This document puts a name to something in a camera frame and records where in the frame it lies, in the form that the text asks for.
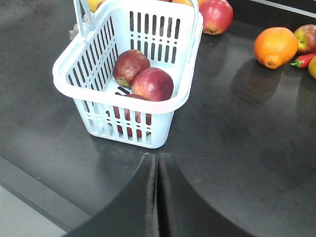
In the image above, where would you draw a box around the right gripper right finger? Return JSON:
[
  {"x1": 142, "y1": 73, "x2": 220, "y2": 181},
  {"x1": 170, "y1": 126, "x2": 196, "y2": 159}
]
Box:
[{"x1": 158, "y1": 153, "x2": 249, "y2": 237}]

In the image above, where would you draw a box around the light blue plastic basket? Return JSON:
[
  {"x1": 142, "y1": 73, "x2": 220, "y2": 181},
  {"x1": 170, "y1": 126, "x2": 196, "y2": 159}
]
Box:
[{"x1": 52, "y1": 0, "x2": 203, "y2": 149}]

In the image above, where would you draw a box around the yellow apple left front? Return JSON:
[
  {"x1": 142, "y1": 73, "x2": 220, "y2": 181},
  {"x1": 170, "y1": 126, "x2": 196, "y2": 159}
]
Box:
[{"x1": 87, "y1": 0, "x2": 104, "y2": 13}]

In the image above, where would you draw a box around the dark red apple edge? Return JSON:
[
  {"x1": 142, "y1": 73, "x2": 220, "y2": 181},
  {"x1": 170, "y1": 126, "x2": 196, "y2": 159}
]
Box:
[{"x1": 114, "y1": 94, "x2": 152, "y2": 138}]

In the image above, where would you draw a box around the black wooden display table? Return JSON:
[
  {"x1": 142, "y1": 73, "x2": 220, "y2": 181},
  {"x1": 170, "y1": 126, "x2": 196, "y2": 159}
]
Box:
[{"x1": 0, "y1": 0, "x2": 316, "y2": 237}]

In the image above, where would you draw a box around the dark red apple front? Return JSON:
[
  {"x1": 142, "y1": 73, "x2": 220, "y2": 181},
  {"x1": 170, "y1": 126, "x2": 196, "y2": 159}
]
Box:
[{"x1": 113, "y1": 49, "x2": 150, "y2": 88}]

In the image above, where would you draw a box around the red chili pepper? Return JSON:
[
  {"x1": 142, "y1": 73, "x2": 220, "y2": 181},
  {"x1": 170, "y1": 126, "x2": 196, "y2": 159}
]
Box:
[{"x1": 291, "y1": 53, "x2": 316, "y2": 68}]

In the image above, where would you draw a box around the orange near pepper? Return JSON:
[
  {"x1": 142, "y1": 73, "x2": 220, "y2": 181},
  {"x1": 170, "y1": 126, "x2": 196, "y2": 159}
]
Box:
[{"x1": 253, "y1": 27, "x2": 299, "y2": 69}]

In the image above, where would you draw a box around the yellow apple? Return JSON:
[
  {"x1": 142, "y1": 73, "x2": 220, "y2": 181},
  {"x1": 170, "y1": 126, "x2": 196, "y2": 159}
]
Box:
[
  {"x1": 308, "y1": 56, "x2": 316, "y2": 79},
  {"x1": 87, "y1": 0, "x2": 104, "y2": 13}
]

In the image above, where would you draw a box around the red apple by oranges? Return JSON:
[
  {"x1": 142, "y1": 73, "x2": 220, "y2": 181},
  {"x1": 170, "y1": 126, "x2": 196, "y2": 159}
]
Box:
[{"x1": 199, "y1": 0, "x2": 234, "y2": 35}]

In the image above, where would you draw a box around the red-yellow small apple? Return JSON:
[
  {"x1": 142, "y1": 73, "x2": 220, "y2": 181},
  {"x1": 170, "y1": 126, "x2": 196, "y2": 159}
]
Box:
[{"x1": 294, "y1": 24, "x2": 316, "y2": 55}]

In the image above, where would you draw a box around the dark red apple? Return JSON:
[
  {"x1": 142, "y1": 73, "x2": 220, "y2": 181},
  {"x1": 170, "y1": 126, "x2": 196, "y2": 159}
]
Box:
[
  {"x1": 131, "y1": 67, "x2": 174, "y2": 102},
  {"x1": 113, "y1": 49, "x2": 150, "y2": 88}
]

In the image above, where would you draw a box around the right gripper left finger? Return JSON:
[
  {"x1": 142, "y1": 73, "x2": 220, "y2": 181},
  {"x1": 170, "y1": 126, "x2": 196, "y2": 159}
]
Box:
[{"x1": 66, "y1": 154, "x2": 159, "y2": 237}]

